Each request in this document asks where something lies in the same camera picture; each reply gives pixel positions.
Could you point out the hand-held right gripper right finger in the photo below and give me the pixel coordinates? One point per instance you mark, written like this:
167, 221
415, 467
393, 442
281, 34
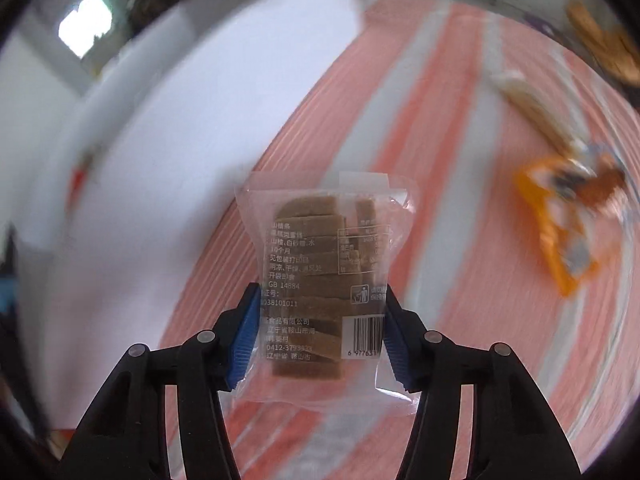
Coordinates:
395, 350

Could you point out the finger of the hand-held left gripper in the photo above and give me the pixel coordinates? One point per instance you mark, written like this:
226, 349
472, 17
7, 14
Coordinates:
6, 290

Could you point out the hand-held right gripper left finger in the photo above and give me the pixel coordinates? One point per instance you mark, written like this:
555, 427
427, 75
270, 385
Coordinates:
245, 340

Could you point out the clear packet of brown slices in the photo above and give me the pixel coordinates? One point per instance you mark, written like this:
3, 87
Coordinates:
320, 260

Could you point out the white cardboard box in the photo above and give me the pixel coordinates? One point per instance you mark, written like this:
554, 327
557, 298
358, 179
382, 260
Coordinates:
175, 160

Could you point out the orange clear nut packet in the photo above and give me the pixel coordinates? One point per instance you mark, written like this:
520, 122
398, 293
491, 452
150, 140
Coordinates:
565, 210

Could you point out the clear snack packet white header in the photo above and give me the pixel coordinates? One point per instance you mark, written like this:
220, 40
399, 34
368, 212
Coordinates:
537, 110

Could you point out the orange lounge chair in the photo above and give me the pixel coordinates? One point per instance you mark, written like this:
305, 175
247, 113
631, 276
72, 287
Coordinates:
600, 45

